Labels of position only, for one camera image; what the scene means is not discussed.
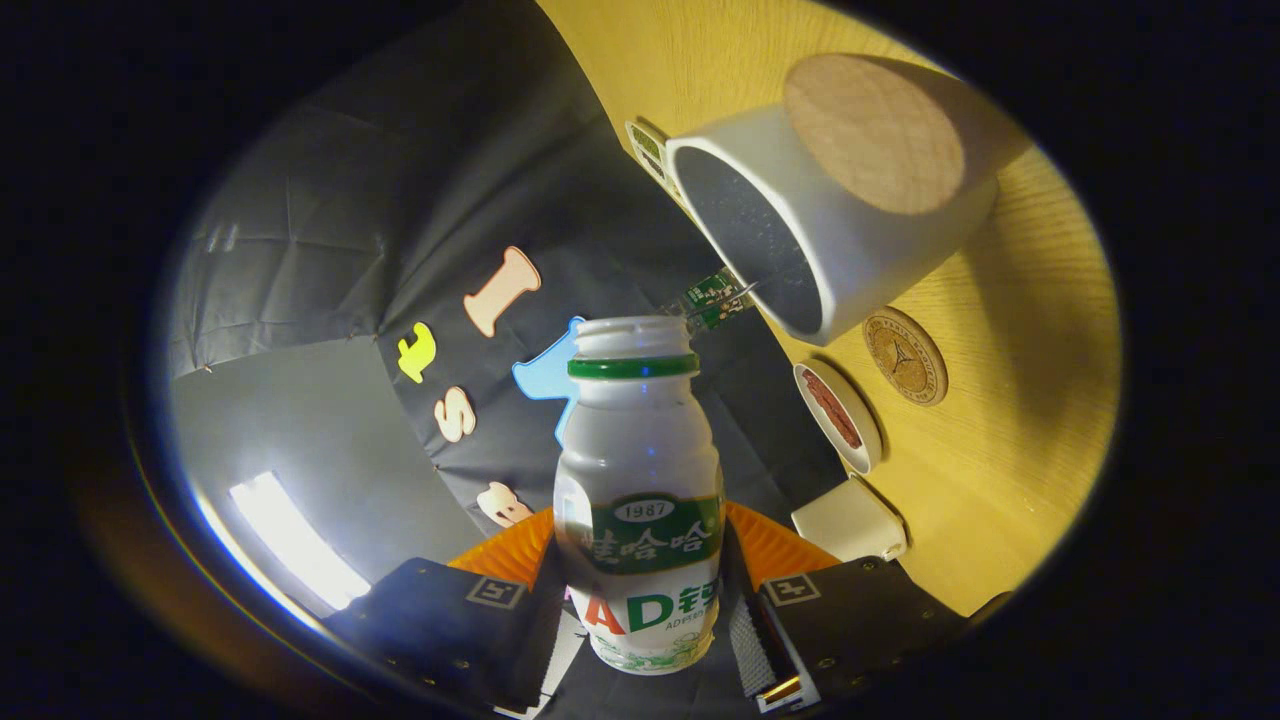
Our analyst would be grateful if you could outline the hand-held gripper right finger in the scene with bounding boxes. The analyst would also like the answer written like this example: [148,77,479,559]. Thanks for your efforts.
[721,500,1013,714]

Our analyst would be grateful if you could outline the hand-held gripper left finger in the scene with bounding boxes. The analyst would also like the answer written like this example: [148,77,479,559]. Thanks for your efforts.
[325,506,593,717]

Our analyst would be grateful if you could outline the white juice bottle green label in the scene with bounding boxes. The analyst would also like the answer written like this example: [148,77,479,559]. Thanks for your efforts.
[553,316,726,677]

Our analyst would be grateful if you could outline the round wooden coaster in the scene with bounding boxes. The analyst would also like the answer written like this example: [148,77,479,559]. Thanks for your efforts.
[863,306,949,407]

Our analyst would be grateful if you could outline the white cup with wooden handle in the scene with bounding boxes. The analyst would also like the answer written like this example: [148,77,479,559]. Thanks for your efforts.
[665,52,1031,347]

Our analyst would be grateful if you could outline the clear plastic water bottle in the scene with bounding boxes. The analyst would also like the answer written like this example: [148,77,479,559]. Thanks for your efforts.
[660,268,759,333]

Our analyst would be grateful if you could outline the cream toaster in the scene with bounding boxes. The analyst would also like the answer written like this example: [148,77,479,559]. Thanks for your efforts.
[791,476,909,563]

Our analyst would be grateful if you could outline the round white plate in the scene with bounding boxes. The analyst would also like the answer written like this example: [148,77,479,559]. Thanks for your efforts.
[793,360,884,475]

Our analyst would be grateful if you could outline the red sausages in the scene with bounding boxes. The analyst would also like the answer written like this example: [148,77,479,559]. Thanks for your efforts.
[802,368,863,449]

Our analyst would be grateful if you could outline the ceiling light panel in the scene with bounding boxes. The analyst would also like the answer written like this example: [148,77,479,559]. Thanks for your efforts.
[228,472,373,611]

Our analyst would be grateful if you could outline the wooden table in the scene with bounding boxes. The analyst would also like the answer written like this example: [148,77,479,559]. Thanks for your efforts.
[535,0,1123,617]

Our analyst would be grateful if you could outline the black backdrop cloth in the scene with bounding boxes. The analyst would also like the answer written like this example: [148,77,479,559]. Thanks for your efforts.
[165,0,851,720]

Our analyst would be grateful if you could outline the white divided dish with beans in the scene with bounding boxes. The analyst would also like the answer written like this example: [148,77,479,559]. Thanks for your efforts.
[625,120,693,207]

